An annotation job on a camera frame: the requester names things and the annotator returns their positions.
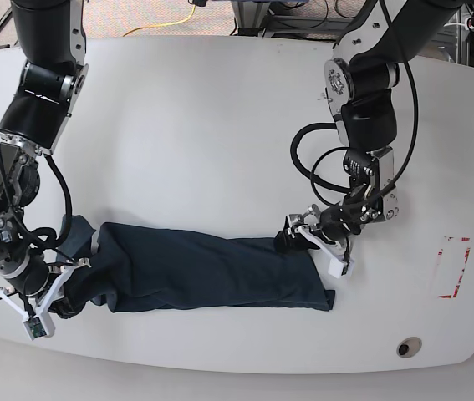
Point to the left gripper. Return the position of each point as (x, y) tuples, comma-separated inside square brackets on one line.
[(318, 231)]

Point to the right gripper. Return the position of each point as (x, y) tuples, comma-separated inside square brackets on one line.
[(42, 287)]

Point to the dark blue t-shirt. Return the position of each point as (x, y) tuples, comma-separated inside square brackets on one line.
[(142, 269)]

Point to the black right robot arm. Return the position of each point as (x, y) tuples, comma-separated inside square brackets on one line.
[(52, 38)]

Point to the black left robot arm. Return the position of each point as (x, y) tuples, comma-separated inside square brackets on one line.
[(368, 58)]

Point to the right table grommet hole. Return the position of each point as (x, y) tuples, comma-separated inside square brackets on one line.
[(409, 347)]

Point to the red tape rectangle marking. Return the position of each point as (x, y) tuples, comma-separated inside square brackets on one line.
[(450, 266)]

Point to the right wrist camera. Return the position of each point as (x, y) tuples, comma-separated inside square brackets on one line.
[(39, 326)]

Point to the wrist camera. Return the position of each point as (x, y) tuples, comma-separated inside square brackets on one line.
[(39, 326), (339, 267)]

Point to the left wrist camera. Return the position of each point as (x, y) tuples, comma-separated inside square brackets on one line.
[(339, 267)]

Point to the aluminium frame rail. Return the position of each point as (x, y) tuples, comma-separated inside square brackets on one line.
[(328, 29)]

